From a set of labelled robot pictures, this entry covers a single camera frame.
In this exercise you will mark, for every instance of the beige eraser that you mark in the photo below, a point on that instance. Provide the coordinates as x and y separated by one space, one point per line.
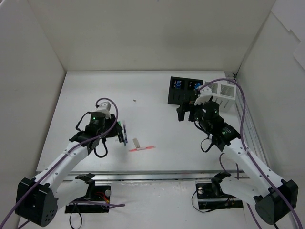
136 143

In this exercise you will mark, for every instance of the red pen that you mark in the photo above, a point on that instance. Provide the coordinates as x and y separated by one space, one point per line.
142 148

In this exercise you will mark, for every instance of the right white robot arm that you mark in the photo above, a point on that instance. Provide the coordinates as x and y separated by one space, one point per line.
271 195

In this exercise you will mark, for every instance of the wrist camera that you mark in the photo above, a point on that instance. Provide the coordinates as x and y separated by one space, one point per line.
104 108
203 96

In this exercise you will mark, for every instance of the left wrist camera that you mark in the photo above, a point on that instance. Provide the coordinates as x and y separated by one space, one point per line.
104 108

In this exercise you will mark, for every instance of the black divided organizer box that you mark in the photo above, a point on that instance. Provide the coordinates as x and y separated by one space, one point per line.
186 92

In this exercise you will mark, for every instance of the blue tipped pen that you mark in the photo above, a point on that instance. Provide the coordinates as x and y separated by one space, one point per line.
125 132

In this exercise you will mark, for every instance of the teal tipped pen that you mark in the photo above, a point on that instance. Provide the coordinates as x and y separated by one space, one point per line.
122 139

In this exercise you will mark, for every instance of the white divided organizer box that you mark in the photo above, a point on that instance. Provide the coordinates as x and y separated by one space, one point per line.
222 93

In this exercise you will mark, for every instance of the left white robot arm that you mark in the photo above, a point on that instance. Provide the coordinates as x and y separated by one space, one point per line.
38 199

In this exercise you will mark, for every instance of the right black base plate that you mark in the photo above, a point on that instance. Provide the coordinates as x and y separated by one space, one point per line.
205 200

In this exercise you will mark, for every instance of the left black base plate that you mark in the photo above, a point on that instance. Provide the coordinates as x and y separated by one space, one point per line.
101 193

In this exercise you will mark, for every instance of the blue item left compartment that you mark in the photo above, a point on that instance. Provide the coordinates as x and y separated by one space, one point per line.
178 84

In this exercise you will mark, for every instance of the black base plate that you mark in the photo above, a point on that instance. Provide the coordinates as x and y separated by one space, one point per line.
101 193
205 200

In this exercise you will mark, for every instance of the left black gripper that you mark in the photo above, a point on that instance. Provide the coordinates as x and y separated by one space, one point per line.
118 130

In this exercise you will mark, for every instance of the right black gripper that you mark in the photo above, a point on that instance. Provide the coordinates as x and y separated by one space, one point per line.
187 110

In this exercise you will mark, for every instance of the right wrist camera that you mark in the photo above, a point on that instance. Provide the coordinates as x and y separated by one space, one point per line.
203 96

